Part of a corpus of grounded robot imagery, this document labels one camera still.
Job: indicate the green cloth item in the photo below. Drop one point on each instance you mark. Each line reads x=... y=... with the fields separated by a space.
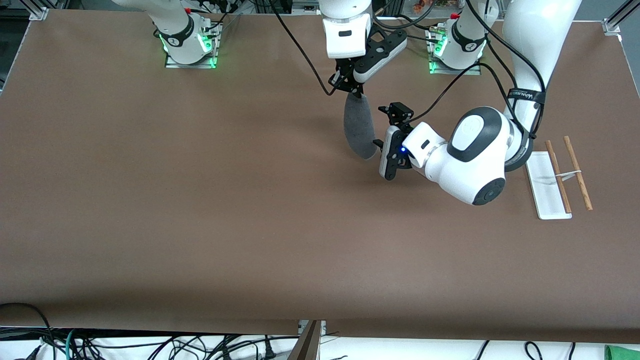
x=622 y=353

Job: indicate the white rack base tray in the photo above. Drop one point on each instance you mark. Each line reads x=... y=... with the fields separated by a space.
x=547 y=200

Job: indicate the white power strip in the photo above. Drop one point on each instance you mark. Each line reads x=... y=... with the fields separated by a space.
x=306 y=7

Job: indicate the thin white rack crossbar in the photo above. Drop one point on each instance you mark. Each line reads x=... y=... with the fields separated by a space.
x=570 y=174

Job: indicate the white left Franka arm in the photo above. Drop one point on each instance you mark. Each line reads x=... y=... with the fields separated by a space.
x=530 y=40

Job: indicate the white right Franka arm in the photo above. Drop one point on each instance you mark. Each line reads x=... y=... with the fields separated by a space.
x=345 y=25

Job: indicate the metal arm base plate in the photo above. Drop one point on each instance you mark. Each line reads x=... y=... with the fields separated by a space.
x=472 y=71
x=172 y=63

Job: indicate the aluminium frame profile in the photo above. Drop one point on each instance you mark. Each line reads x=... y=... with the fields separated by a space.
x=612 y=25
x=37 y=12

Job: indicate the orange clutter items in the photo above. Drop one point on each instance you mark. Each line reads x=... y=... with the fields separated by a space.
x=420 y=6

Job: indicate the pink and grey microfiber towel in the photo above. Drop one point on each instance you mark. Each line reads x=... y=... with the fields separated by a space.
x=357 y=130

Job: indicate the grey table frame beam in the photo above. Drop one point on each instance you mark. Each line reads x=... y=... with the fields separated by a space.
x=307 y=347

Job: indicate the black power plug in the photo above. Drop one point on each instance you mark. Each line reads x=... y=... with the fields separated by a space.
x=269 y=350

